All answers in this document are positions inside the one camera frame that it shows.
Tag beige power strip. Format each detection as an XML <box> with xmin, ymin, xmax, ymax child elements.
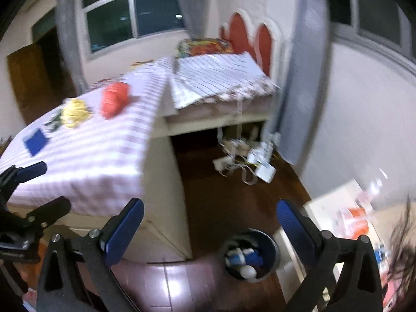
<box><xmin>224</xmin><ymin>139</ymin><xmax>248</xmax><ymax>157</ymax></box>

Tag green packet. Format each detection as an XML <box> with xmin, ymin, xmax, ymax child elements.
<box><xmin>44</xmin><ymin>110</ymin><xmax>64</xmax><ymax>134</ymax></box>

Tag large sliding window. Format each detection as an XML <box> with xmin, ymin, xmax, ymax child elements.
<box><xmin>78</xmin><ymin>0</ymin><xmax>186</xmax><ymax>61</ymax></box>

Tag beige bed headboard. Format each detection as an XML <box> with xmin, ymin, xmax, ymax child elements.
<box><xmin>367</xmin><ymin>201</ymin><xmax>416</xmax><ymax>251</ymax></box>

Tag dark wispy strands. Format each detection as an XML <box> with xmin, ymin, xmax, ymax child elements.
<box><xmin>387</xmin><ymin>193</ymin><xmax>416</xmax><ymax>283</ymax></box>

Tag grey framed side window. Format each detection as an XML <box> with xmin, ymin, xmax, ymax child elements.
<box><xmin>328</xmin><ymin>0</ymin><xmax>416</xmax><ymax>69</ymax></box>

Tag white grid bed sheet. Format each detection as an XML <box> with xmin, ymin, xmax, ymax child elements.
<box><xmin>171</xmin><ymin>51</ymin><xmax>280</xmax><ymax>109</ymax></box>

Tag cream bowl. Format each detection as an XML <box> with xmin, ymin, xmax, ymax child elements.
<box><xmin>239</xmin><ymin>265</ymin><xmax>257</xmax><ymax>280</ymax></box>

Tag white charger cable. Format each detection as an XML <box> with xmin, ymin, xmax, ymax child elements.
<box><xmin>216</xmin><ymin>97</ymin><xmax>257</xmax><ymax>186</ymax></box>

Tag pink printed blanket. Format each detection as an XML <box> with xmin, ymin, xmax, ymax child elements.
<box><xmin>380</xmin><ymin>266</ymin><xmax>416</xmax><ymax>312</ymax></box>

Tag blue square packet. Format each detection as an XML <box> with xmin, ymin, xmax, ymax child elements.
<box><xmin>23</xmin><ymin>127</ymin><xmax>49</xmax><ymax>157</ymax></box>

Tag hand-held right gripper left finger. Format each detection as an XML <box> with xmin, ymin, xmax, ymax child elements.
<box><xmin>36</xmin><ymin>198</ymin><xmax>145</xmax><ymax>312</ymax></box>

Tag orange tissue pack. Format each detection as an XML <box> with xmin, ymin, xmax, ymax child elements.
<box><xmin>338</xmin><ymin>206</ymin><xmax>369</xmax><ymax>238</ymax></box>

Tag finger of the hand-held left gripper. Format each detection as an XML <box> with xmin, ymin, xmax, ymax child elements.
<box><xmin>26</xmin><ymin>197</ymin><xmax>71</xmax><ymax>235</ymax></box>
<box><xmin>0</xmin><ymin>161</ymin><xmax>48</xmax><ymax>202</ymax></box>

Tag tied grey curtain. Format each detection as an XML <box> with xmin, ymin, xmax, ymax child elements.
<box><xmin>276</xmin><ymin>0</ymin><xmax>335</xmax><ymax>166</ymax></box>

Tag clear pump bottle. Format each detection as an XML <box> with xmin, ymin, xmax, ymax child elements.
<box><xmin>361</xmin><ymin>169</ymin><xmax>389</xmax><ymax>202</ymax></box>

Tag brown wooden door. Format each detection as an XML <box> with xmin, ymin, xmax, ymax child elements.
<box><xmin>6</xmin><ymin>44</ymin><xmax>49</xmax><ymax>124</ymax></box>

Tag yellow wrapper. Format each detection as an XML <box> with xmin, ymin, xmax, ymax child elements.
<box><xmin>62</xmin><ymin>99</ymin><xmax>93</xmax><ymax>129</ymax></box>

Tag cream bed frame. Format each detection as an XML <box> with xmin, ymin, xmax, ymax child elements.
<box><xmin>164</xmin><ymin>97</ymin><xmax>274</xmax><ymax>137</ymax></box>

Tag red bag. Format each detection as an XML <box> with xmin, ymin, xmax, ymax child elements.
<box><xmin>100</xmin><ymin>81</ymin><xmax>131</xmax><ymax>119</ymax></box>

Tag red and white headboard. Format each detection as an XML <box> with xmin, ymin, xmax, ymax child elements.
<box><xmin>218</xmin><ymin>11</ymin><xmax>283</xmax><ymax>79</ymax></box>

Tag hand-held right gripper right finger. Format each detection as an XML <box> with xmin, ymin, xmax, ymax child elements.
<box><xmin>276</xmin><ymin>199</ymin><xmax>384</xmax><ymax>312</ymax></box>

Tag colourful printed pillow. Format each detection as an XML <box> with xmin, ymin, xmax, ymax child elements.
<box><xmin>175</xmin><ymin>37</ymin><xmax>235</xmax><ymax>59</ymax></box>

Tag cream desk with drawers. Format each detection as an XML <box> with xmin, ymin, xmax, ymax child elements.
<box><xmin>6</xmin><ymin>104</ymin><xmax>196</xmax><ymax>264</ymax></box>

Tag white power strip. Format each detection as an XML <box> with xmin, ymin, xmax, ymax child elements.
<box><xmin>213</xmin><ymin>158</ymin><xmax>235</xmax><ymax>173</ymax></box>

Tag black trash bin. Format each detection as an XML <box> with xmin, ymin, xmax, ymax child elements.
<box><xmin>218</xmin><ymin>228</ymin><xmax>280</xmax><ymax>282</ymax></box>

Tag floral quilt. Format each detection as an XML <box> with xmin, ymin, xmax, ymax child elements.
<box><xmin>208</xmin><ymin>81</ymin><xmax>280</xmax><ymax>105</ymax></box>

